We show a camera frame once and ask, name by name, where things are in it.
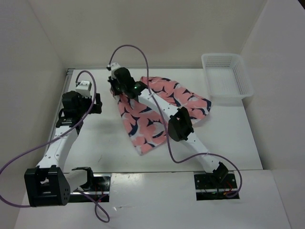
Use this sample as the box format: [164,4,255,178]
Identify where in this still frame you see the pink shark print shorts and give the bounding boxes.
[113,76,212,155]

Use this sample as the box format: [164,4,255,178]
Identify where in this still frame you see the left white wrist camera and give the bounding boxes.
[75,81,92,98]

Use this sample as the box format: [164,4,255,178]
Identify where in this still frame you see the white plastic basket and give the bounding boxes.
[201,53,254,100]

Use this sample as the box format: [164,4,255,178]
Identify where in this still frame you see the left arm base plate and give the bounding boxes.
[69,173,112,203]

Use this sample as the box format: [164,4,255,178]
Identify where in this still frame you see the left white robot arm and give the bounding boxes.
[24,91,102,207]

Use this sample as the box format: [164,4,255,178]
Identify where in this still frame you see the aluminium table edge rail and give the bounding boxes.
[39,68,75,173]

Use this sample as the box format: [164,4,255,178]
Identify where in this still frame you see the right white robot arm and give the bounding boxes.
[107,63,228,187]

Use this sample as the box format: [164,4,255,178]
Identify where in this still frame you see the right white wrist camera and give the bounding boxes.
[106,62,121,72]

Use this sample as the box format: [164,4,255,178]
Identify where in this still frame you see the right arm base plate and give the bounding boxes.
[193,173,240,201]

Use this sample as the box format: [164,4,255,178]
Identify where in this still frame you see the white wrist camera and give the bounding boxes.
[75,81,92,98]
[106,62,121,72]

